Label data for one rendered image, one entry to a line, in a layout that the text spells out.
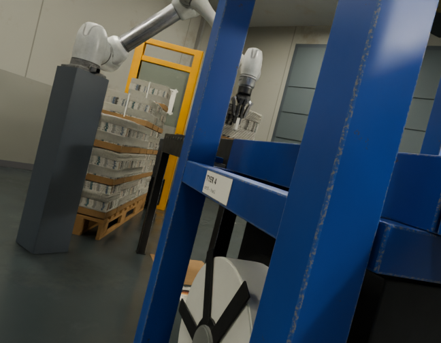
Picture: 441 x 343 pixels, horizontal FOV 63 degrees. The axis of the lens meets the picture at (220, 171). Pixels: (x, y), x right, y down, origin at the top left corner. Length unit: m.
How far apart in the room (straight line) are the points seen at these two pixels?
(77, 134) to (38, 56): 3.05
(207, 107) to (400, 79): 0.60
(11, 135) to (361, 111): 4.72
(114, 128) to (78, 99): 0.49
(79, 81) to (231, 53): 1.20
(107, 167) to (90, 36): 0.84
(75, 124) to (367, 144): 1.79
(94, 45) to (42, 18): 3.00
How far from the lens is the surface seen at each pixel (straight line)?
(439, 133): 1.48
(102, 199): 2.51
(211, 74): 0.97
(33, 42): 5.04
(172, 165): 4.10
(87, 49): 2.13
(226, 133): 1.98
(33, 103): 5.03
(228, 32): 1.01
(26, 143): 5.06
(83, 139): 2.10
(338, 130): 0.41
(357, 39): 0.44
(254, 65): 1.97
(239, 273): 0.63
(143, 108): 3.02
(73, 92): 2.04
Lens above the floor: 0.72
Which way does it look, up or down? 2 degrees down
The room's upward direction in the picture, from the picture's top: 14 degrees clockwise
